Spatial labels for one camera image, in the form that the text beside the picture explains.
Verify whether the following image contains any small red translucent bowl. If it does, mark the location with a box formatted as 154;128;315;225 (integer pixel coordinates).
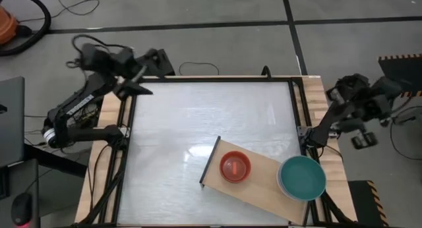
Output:
219;150;252;184

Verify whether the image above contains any large dark green bowl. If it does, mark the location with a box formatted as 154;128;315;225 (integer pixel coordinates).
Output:
279;155;327;202

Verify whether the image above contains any black computer mouse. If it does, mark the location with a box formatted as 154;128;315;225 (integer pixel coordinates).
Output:
11;192;34;227

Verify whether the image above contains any black mat with striped edges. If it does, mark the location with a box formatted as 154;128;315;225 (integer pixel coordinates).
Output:
378;53;422;99

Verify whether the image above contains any black aluminium table frame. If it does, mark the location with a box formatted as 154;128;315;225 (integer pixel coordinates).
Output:
74;74;359;228

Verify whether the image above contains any grey laptop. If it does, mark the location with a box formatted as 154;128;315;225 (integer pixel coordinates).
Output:
0;76;26;168

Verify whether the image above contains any grey floor device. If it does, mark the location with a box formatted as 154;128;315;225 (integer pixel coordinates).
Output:
394;113;417;125

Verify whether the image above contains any thin black looped floor cable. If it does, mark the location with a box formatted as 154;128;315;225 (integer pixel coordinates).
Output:
179;61;220;76

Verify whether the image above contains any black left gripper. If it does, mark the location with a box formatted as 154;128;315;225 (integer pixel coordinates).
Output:
113;48;160;101

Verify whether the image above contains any long thin black floor cable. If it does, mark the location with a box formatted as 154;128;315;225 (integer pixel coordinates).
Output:
19;0;102;24

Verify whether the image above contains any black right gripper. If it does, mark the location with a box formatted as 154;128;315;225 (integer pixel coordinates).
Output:
336;104;392;150

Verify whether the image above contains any black mat with striped edge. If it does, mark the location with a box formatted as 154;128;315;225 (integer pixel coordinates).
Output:
347;180;390;228

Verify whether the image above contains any tangled black cable bundle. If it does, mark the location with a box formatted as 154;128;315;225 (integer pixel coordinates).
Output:
24;101;102;148

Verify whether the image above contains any black floor beam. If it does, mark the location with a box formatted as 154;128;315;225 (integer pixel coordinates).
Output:
24;144;88;178

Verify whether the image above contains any wooden shelf with black sides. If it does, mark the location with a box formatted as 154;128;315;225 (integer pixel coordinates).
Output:
200;136;318;226

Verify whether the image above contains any orange vacuum cleaner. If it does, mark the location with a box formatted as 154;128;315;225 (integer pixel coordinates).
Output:
0;5;34;46

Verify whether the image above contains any black curved floor cable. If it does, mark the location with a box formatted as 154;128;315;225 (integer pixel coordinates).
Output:
390;105;422;161

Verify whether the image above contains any black vacuum hose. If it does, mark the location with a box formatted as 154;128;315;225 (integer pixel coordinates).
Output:
0;0;53;57

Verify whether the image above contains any black side desk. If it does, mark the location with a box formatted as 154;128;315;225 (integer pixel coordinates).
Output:
0;158;41;228

